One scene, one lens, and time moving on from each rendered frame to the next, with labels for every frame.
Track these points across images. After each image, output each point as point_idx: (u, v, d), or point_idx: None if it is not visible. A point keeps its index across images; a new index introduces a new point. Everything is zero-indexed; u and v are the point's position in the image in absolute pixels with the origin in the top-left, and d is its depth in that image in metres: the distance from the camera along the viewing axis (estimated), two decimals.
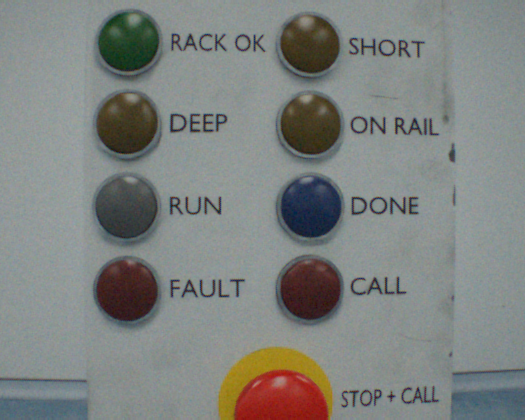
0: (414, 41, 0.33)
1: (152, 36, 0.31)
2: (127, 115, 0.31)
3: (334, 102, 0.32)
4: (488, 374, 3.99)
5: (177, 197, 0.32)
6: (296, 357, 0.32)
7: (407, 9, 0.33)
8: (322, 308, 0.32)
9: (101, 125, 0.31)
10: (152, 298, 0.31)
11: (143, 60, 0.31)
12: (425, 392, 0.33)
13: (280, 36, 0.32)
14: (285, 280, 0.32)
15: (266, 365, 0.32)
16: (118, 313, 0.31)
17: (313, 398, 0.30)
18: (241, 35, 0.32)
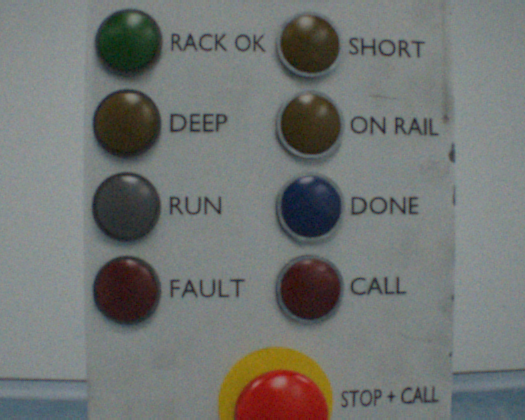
0: (414, 41, 0.33)
1: (152, 36, 0.31)
2: (127, 115, 0.31)
3: (334, 102, 0.32)
4: (488, 374, 3.99)
5: (177, 197, 0.32)
6: (296, 357, 0.32)
7: (407, 9, 0.33)
8: (322, 308, 0.32)
9: (101, 125, 0.31)
10: (152, 298, 0.31)
11: (143, 60, 0.31)
12: (425, 392, 0.33)
13: (280, 36, 0.32)
14: (285, 280, 0.32)
15: (266, 365, 0.32)
16: (118, 313, 0.31)
17: (313, 398, 0.30)
18: (241, 35, 0.32)
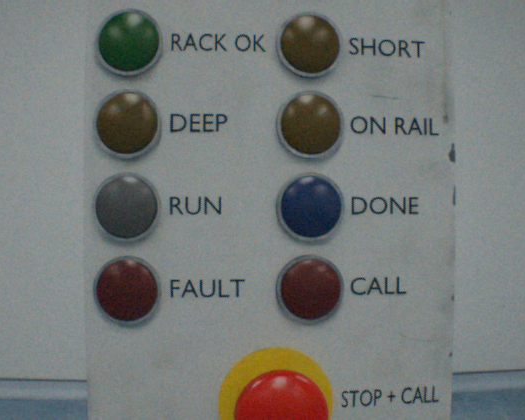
0: (414, 41, 0.33)
1: (152, 36, 0.31)
2: (127, 115, 0.31)
3: (334, 102, 0.32)
4: (488, 374, 3.99)
5: (177, 197, 0.32)
6: (296, 357, 0.32)
7: (407, 9, 0.33)
8: (322, 308, 0.32)
9: (101, 125, 0.31)
10: (152, 298, 0.31)
11: (143, 60, 0.31)
12: (425, 392, 0.33)
13: (280, 36, 0.32)
14: (285, 280, 0.32)
15: (266, 365, 0.32)
16: (118, 313, 0.31)
17: (313, 398, 0.30)
18: (241, 35, 0.32)
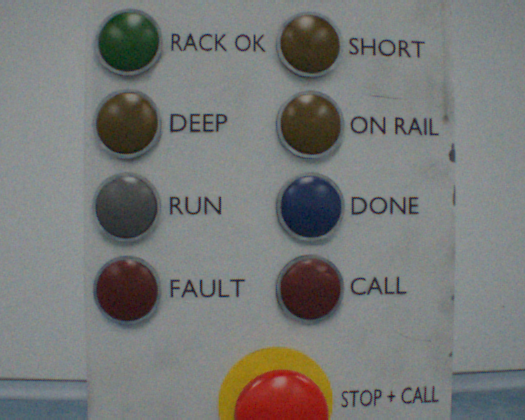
0: (414, 41, 0.33)
1: (152, 36, 0.31)
2: (127, 115, 0.31)
3: (334, 102, 0.32)
4: (488, 374, 3.99)
5: (177, 197, 0.32)
6: (296, 357, 0.32)
7: (407, 9, 0.33)
8: (322, 308, 0.32)
9: (101, 125, 0.31)
10: (152, 298, 0.31)
11: (143, 60, 0.31)
12: (425, 392, 0.33)
13: (280, 36, 0.32)
14: (285, 280, 0.32)
15: (266, 365, 0.32)
16: (118, 313, 0.31)
17: (313, 398, 0.30)
18: (241, 35, 0.32)
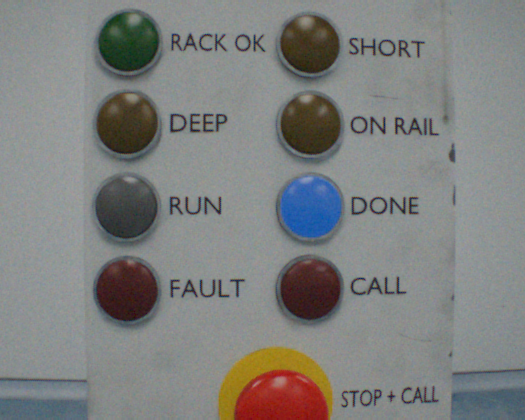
0: (414, 41, 0.33)
1: (152, 36, 0.31)
2: (127, 115, 0.31)
3: (334, 102, 0.32)
4: (488, 374, 3.99)
5: (177, 197, 0.32)
6: (296, 357, 0.32)
7: (407, 9, 0.33)
8: (322, 308, 0.32)
9: (101, 125, 0.31)
10: (152, 298, 0.31)
11: (143, 60, 0.31)
12: (425, 392, 0.33)
13: (280, 36, 0.32)
14: (285, 280, 0.32)
15: (266, 365, 0.32)
16: (118, 313, 0.31)
17: (313, 398, 0.30)
18: (241, 35, 0.32)
